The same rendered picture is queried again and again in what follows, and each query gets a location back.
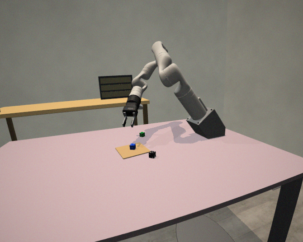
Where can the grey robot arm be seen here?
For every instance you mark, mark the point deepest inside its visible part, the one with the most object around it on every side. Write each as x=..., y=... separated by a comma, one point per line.
x=169, y=75

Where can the tan flat mat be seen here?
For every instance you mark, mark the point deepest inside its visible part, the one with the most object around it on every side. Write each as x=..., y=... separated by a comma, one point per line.
x=125, y=151

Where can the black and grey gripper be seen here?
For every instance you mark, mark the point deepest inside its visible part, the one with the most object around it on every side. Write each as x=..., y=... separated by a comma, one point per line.
x=132, y=106

